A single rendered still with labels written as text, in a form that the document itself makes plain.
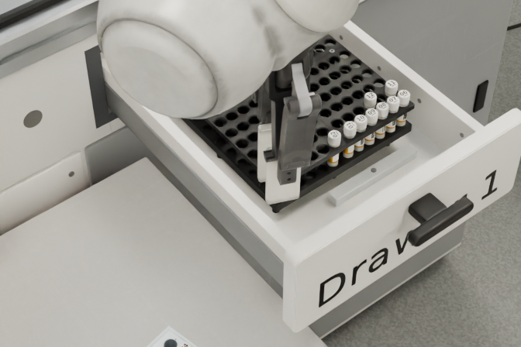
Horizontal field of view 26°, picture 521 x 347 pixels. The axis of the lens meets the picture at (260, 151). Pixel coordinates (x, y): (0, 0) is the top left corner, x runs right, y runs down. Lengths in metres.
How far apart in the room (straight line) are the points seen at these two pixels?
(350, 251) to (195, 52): 0.47
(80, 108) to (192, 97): 0.61
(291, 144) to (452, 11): 0.71
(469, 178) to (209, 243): 0.28
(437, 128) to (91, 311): 0.40
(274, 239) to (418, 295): 1.10
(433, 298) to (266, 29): 1.53
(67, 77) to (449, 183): 0.40
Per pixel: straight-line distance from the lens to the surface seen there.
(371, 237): 1.03
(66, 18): 1.12
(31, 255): 1.20
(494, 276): 2.15
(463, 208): 1.04
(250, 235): 1.06
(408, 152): 1.16
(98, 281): 1.17
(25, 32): 1.10
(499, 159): 1.12
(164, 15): 0.58
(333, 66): 1.17
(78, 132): 1.22
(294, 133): 0.89
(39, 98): 1.16
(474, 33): 1.66
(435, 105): 1.16
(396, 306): 2.08
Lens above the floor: 1.70
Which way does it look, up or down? 47 degrees down
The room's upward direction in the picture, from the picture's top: straight up
